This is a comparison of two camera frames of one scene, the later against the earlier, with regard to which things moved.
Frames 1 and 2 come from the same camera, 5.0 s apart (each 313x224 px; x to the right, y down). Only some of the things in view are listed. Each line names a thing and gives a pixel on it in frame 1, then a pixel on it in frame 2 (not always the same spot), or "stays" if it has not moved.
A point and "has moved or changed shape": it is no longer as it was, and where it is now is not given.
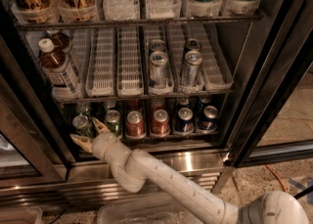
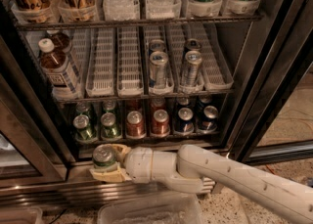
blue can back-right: (204, 101) stays
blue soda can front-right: (209, 122) stays
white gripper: (101, 145) -> (138, 163)
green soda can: (82, 126) has moved or changed shape
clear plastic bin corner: (21, 215) stays
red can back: (157, 103) stays
